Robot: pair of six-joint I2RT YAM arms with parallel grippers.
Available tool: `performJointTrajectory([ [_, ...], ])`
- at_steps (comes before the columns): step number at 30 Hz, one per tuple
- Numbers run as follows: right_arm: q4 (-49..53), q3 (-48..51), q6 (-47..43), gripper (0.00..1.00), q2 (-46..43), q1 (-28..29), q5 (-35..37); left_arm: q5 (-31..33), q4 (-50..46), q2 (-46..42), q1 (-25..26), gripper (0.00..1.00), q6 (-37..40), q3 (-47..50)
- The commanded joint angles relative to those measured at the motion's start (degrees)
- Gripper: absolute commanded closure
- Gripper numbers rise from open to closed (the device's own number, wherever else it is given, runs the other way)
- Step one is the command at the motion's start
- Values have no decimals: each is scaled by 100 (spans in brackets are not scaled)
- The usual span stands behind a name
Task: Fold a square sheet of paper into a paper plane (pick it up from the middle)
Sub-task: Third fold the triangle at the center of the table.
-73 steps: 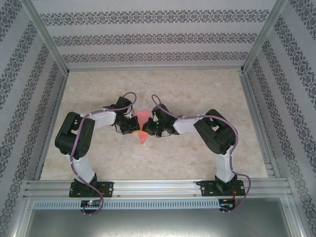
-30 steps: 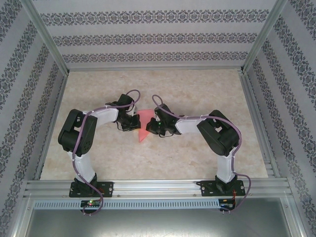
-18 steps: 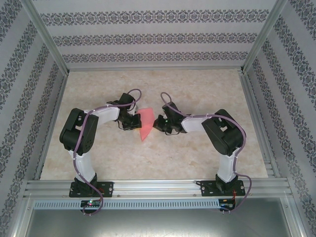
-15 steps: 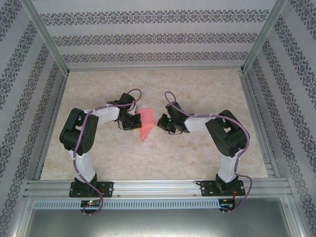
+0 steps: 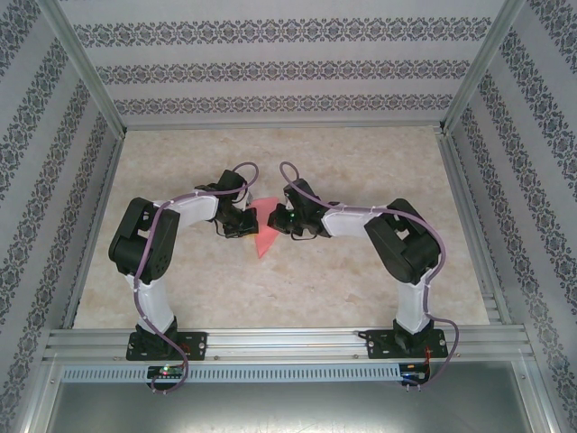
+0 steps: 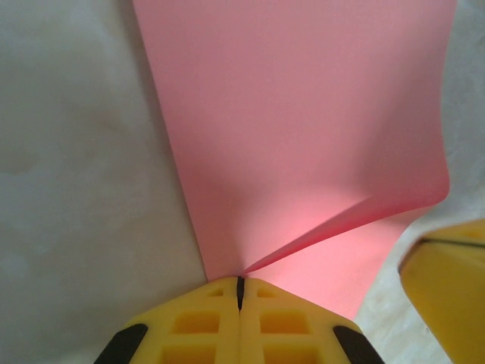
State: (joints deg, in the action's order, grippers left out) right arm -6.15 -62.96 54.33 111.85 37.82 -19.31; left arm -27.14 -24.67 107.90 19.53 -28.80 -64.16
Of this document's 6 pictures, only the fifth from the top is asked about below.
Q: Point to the pink cloth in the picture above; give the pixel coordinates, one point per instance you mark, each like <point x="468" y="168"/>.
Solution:
<point x="266" y="239"/>

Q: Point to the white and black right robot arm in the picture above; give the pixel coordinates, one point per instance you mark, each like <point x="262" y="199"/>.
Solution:
<point x="410" y="306"/>

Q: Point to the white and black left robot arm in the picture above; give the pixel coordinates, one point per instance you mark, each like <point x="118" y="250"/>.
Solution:
<point x="155" y="306"/>

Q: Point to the grey sheet metal panel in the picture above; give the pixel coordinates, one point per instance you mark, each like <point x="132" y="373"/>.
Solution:
<point x="288" y="410"/>

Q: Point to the small controller circuit board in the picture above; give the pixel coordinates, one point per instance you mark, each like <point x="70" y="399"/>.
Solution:
<point x="414" y="372"/>
<point x="158" y="372"/>

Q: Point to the wide aluminium mounting rail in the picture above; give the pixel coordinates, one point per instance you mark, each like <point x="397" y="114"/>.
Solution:
<point x="284" y="345"/>

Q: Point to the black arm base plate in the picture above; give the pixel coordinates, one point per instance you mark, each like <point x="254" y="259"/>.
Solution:
<point x="378" y="345"/>
<point x="198" y="345"/>

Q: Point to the aluminium table edge rail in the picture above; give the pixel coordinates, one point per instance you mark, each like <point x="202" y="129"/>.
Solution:
<point x="97" y="225"/>
<point x="464" y="203"/>

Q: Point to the aluminium frame post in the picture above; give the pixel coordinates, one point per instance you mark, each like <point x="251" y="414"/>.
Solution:
<point x="36" y="401"/>
<point x="479" y="67"/>
<point x="88" y="67"/>
<point x="541" y="401"/>

